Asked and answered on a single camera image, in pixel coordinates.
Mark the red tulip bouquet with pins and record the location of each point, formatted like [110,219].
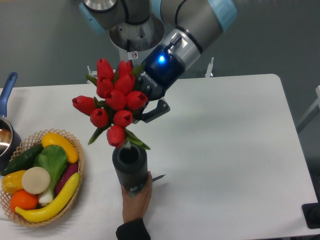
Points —
[116,105]

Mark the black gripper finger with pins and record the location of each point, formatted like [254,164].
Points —
[161,108]

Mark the woven wicker basket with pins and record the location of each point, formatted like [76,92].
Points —
[26,144]

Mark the purple sweet potato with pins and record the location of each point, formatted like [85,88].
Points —
[69,171]

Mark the blue handled saucepan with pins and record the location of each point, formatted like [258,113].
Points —
[9,138]

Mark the yellow banana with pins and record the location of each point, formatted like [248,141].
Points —
[56,206]

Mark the person's hand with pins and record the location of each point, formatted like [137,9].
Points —
[134,208]

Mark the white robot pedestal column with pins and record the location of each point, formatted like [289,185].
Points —
[136,42]

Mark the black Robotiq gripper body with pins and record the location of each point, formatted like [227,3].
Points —
[161,69]

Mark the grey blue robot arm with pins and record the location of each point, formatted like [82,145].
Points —
[190,25]

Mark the white furniture leg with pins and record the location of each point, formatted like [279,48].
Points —
[310,113]

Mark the black sleeved forearm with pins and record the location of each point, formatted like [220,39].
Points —
[133,230]

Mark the yellow bell pepper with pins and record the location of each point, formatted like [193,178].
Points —
[12,182]

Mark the black device at edge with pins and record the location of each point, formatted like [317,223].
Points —
[311,212]

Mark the beige round disc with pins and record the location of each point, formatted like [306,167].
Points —
[35,180]

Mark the dark grey ribbed vase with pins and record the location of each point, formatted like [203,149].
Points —
[131,166]

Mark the green bok choy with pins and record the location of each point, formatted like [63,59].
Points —
[53,158]

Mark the orange fruit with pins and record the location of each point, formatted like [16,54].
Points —
[23,200]

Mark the green cucumber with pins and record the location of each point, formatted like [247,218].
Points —
[23,161]

